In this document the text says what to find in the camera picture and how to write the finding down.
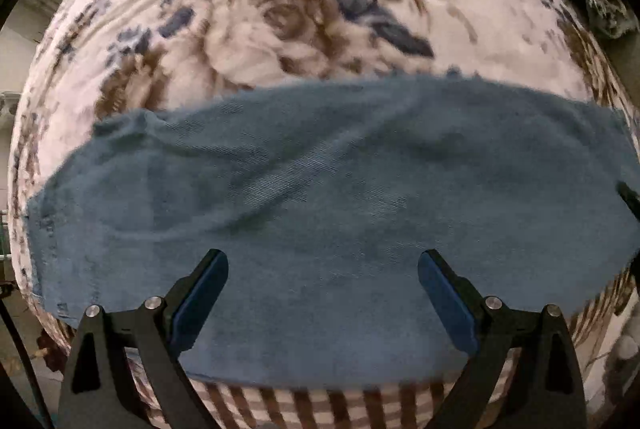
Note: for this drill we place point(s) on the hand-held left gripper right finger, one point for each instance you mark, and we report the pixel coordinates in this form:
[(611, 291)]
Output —
[(450, 304)]

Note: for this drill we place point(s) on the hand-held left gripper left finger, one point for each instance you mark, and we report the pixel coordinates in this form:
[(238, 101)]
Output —
[(200, 299)]

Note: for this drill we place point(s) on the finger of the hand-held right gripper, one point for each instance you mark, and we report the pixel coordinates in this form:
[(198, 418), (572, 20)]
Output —
[(629, 198)]

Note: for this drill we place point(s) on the blue denim pants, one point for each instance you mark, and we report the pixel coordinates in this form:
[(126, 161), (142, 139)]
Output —
[(320, 219)]

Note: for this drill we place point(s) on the checkered bed sheet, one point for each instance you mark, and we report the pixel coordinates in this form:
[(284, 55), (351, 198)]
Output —
[(325, 404)]

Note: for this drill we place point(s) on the floral printed blanket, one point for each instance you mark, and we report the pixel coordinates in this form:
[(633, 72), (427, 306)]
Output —
[(280, 24)]

